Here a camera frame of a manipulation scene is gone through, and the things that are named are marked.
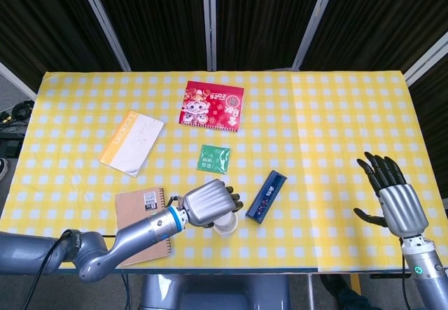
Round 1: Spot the black floor box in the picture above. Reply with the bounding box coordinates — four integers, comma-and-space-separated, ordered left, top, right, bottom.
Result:
0, 138, 22, 157

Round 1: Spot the grey robot torso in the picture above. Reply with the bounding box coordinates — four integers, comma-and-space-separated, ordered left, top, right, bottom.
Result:
139, 274, 291, 310

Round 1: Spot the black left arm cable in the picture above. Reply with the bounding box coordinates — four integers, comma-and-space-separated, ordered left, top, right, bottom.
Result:
31, 229, 83, 310

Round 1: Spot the black floor cable bundle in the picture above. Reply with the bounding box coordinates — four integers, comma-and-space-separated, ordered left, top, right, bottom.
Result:
0, 100, 35, 126

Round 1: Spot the green tea packet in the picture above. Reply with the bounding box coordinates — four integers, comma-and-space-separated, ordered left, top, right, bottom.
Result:
195, 144, 232, 175

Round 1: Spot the brown kraft spiral notebook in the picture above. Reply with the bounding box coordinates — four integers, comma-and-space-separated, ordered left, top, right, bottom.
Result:
114, 187, 173, 267

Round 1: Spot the white paper cup green print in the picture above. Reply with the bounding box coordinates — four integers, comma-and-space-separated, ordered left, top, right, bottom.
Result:
211, 211, 239, 237

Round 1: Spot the dark blue oblong box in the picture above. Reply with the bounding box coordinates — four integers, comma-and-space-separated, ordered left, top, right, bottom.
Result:
244, 169, 288, 225

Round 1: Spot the white notepad yellow spine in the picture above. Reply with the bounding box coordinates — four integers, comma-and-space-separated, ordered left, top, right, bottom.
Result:
99, 110, 165, 178

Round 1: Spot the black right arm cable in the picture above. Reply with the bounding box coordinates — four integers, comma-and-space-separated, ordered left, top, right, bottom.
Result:
398, 238, 411, 310

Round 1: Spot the red spiral desk calendar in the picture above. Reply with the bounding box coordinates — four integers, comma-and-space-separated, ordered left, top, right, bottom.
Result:
178, 80, 246, 133

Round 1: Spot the dark pleated screen panel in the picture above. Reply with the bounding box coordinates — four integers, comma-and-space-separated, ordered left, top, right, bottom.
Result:
407, 56, 448, 199
300, 0, 448, 76
0, 0, 120, 90
215, 0, 328, 71
87, 0, 207, 72

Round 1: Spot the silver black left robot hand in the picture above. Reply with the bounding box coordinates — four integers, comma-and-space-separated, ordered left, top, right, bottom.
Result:
174, 179, 244, 229

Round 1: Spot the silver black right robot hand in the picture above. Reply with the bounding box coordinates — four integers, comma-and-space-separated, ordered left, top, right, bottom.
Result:
353, 151, 430, 237

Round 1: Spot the yellow white checked tablecloth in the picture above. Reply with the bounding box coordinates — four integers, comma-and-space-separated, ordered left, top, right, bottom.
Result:
0, 70, 448, 273

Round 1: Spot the white screen frame post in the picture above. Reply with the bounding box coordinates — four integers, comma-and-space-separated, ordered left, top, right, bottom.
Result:
202, 0, 218, 72
291, 0, 339, 71
74, 0, 132, 72
404, 40, 448, 87
0, 61, 38, 101

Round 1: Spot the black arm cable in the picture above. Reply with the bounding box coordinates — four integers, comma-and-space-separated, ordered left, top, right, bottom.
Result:
31, 229, 83, 310
398, 238, 411, 310

